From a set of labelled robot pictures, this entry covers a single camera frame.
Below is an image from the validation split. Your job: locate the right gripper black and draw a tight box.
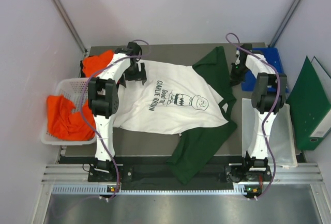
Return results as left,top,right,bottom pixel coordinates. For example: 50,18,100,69
229,63,249,87

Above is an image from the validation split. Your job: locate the white green raglan t-shirt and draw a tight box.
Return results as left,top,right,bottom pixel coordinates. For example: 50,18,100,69
114,46,237,184

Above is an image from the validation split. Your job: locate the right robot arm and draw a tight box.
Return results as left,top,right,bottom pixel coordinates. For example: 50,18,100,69
230,43,287,181

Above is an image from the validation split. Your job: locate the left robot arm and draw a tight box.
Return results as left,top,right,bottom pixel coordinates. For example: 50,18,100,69
87,40,147,183

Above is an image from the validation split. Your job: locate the blue plastic folder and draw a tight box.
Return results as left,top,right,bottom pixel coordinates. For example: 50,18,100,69
241,48,284,92

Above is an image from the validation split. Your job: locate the folded orange t-shirt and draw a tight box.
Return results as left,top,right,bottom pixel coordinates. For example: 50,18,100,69
82,50,114,78

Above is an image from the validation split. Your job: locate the white plastic basket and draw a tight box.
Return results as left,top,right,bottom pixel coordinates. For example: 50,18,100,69
41,78,96,146

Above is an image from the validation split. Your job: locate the green lever arch binder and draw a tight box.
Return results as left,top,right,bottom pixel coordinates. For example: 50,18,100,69
287,57,330,151

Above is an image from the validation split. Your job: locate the translucent plastic sleeve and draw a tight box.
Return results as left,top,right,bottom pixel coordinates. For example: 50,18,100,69
242,98,297,167

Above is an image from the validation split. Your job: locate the crumpled orange t-shirt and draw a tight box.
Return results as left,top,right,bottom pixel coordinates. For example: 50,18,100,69
47,95,96,141

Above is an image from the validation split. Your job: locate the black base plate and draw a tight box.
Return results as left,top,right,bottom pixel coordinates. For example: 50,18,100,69
87,163,273,190

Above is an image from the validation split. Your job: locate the perforated cable duct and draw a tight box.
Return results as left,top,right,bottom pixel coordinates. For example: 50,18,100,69
51,184,262,196

